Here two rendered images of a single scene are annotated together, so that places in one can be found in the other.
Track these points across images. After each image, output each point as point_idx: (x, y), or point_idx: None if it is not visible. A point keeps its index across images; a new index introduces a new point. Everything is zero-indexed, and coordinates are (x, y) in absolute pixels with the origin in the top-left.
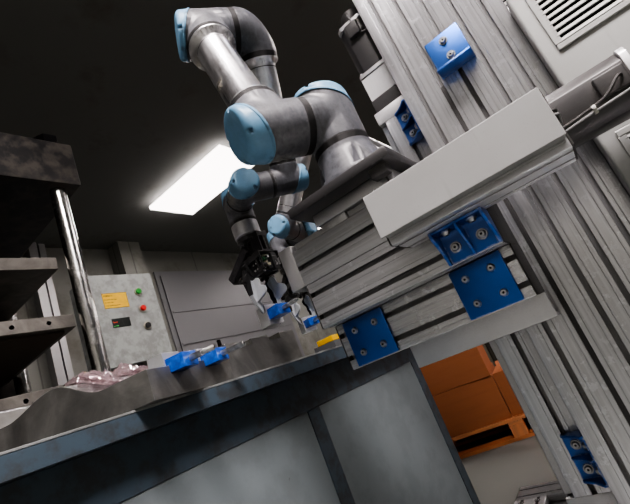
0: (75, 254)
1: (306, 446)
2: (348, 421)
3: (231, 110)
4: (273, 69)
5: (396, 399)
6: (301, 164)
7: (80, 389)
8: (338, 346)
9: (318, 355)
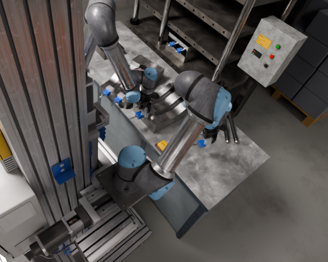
0: (243, 10)
1: (137, 139)
2: (152, 156)
3: None
4: (104, 51)
5: (176, 187)
6: (128, 94)
7: (113, 75)
8: (152, 146)
9: (143, 136)
